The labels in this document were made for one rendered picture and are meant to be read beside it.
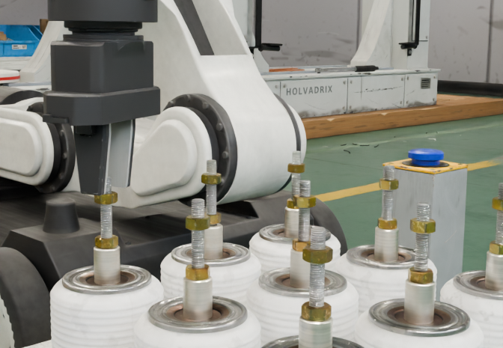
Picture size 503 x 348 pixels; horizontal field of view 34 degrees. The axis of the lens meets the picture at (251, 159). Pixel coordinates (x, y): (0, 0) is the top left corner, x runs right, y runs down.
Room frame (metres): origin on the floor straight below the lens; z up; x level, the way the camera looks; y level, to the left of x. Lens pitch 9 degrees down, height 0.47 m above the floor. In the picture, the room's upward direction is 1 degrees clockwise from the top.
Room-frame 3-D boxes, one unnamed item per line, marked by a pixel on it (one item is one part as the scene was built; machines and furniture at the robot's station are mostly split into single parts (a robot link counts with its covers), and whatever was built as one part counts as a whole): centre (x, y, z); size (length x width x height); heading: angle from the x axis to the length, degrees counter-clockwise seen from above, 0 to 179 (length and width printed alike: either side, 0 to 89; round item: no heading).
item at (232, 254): (0.77, 0.04, 0.25); 0.08 x 0.08 x 0.01
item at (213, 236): (0.77, 0.04, 0.26); 0.02 x 0.02 x 0.03
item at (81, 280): (0.69, 0.12, 0.25); 0.08 x 0.08 x 0.01
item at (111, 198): (0.69, 0.12, 0.32); 0.02 x 0.02 x 0.01; 74
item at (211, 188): (0.77, 0.04, 0.31); 0.01 x 0.01 x 0.08
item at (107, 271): (0.69, 0.12, 0.26); 0.02 x 0.02 x 0.03
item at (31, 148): (1.35, 0.31, 0.28); 0.21 x 0.20 x 0.13; 45
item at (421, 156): (0.94, -0.20, 0.32); 0.04 x 0.04 x 0.02
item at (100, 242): (0.69, 0.12, 0.29); 0.02 x 0.02 x 0.01; 74
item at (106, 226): (0.69, 0.12, 0.30); 0.01 x 0.01 x 0.08
